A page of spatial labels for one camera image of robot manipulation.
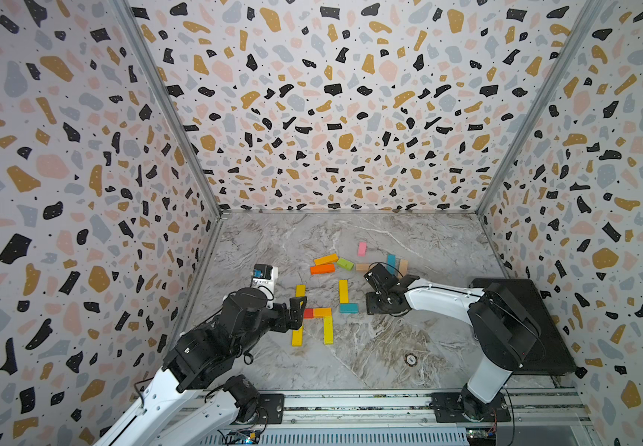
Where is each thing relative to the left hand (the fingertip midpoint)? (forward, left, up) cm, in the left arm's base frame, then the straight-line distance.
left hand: (294, 297), depth 67 cm
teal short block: (+10, -14, -27) cm, 32 cm away
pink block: (+34, -20, -26) cm, 47 cm away
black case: (-9, -74, -22) cm, 77 cm away
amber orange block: (+29, -6, -26) cm, 39 cm away
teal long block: (+29, -32, -27) cm, 51 cm away
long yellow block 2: (-1, +2, -25) cm, 25 cm away
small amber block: (+7, -5, -24) cm, 26 cm away
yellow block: (+16, -13, -26) cm, 33 cm away
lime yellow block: (+1, -8, -25) cm, 27 cm away
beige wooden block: (+25, -36, -25) cm, 51 cm away
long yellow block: (+16, +2, -26) cm, 31 cm away
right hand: (+10, -23, -25) cm, 35 cm away
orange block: (+26, -5, -27) cm, 37 cm away
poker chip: (-7, -32, -26) cm, 42 cm away
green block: (+27, -13, -25) cm, 39 cm away
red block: (+7, -1, -24) cm, 25 cm away
